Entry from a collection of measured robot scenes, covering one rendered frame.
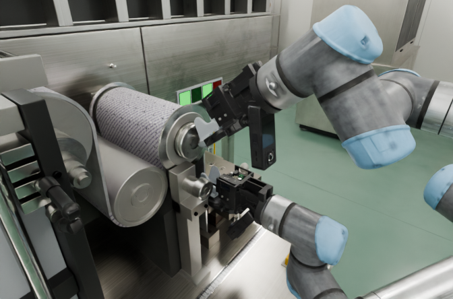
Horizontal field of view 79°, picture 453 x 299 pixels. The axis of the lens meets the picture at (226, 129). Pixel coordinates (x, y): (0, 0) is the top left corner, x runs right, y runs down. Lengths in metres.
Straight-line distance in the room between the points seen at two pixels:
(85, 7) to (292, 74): 0.64
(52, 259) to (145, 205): 0.24
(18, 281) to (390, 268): 2.01
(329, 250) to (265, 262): 0.28
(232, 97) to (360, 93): 0.20
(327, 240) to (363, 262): 1.58
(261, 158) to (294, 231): 0.17
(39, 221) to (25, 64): 0.17
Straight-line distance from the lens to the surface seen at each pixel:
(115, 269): 0.82
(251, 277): 0.76
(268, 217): 0.57
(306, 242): 0.55
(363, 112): 0.36
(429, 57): 4.91
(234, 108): 0.45
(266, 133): 0.45
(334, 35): 0.35
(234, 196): 0.60
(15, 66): 0.37
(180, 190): 0.57
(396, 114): 0.38
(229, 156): 1.66
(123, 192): 0.53
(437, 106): 0.47
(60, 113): 0.44
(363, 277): 2.05
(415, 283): 0.62
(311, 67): 0.36
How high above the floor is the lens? 1.51
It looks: 26 degrees down
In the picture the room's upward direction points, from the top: straight up
